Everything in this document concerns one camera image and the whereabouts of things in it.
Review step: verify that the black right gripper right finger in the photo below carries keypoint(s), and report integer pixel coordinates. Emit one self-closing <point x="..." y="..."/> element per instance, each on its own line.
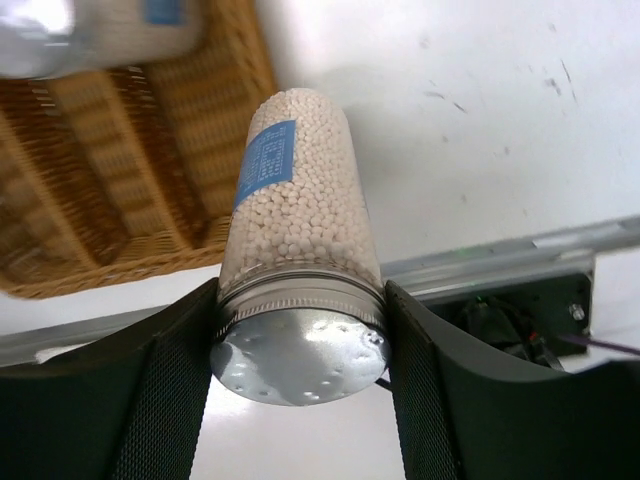
<point x="465" y="410"/>

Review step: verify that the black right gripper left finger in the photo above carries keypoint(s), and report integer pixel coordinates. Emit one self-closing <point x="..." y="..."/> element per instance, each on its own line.
<point x="128" y="406"/>

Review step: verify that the silver lid bead jar front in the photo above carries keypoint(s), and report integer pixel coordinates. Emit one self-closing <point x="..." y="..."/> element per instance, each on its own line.
<point x="300" y="311"/>

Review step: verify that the silver lid bead jar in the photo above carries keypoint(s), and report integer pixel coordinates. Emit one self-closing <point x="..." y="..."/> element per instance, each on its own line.
<point x="52" y="39"/>
<point x="300" y="311"/>

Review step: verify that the wicker divided basket tray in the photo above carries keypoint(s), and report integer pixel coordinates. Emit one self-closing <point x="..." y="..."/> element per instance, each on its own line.
<point x="119" y="175"/>

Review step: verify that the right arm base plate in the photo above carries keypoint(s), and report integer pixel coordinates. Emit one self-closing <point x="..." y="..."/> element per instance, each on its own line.
<point x="538" y="312"/>

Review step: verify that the aluminium front table rail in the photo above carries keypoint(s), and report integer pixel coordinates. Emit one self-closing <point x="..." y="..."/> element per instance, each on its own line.
<point x="31" y="326"/>

